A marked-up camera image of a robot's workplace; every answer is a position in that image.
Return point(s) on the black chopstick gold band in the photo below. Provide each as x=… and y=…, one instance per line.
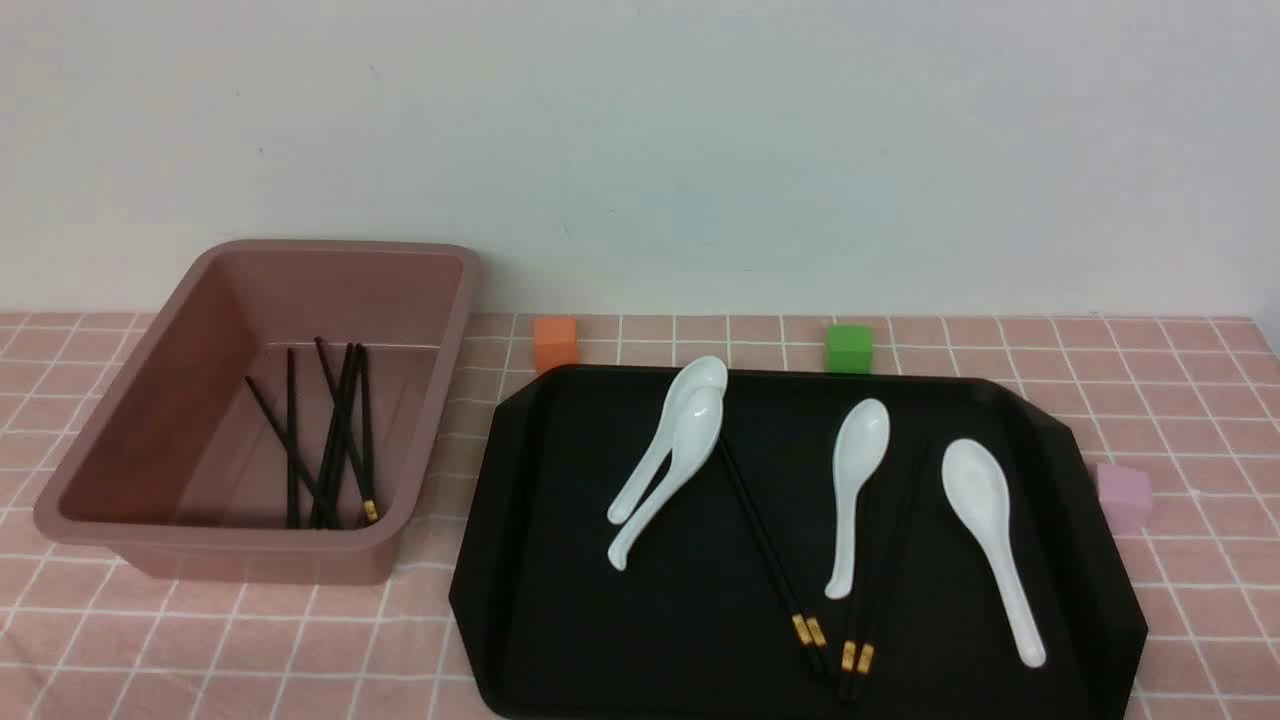
x=761, y=484
x=779, y=578
x=857, y=619
x=890, y=565

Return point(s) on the white ceramic spoon upper left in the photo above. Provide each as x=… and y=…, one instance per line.
x=707, y=371

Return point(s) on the white ceramic spoon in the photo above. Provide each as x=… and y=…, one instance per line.
x=694, y=434
x=860, y=446
x=977, y=489
x=707, y=371

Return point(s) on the white ceramic spoon lower left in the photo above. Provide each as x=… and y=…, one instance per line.
x=694, y=434

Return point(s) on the orange cube block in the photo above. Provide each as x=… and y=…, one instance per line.
x=554, y=342

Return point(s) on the black plastic tray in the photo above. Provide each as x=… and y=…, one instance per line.
x=692, y=628

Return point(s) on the green cube block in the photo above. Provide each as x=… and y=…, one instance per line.
x=849, y=349

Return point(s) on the white ceramic spoon middle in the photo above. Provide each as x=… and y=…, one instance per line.
x=860, y=446

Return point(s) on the black chopstick in bin gold-tipped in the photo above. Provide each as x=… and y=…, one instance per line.
x=351, y=424

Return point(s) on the black chopstick in bin right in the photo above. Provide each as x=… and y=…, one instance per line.
x=370, y=504

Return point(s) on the black chopstick in bin leaning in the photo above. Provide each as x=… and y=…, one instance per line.
x=334, y=453

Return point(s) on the black chopstick in bin vertical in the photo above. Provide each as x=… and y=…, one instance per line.
x=292, y=483

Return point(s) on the white ceramic spoon right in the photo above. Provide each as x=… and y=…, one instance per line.
x=977, y=489

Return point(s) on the black chopstick in bin diagonal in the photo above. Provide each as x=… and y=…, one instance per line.
x=320, y=502

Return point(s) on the pink plastic bin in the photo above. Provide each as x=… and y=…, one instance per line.
x=177, y=471

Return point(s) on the pink cube block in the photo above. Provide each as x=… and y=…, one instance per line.
x=1125, y=495

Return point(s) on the pink checkered tablecloth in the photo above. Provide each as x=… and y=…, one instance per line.
x=1190, y=400

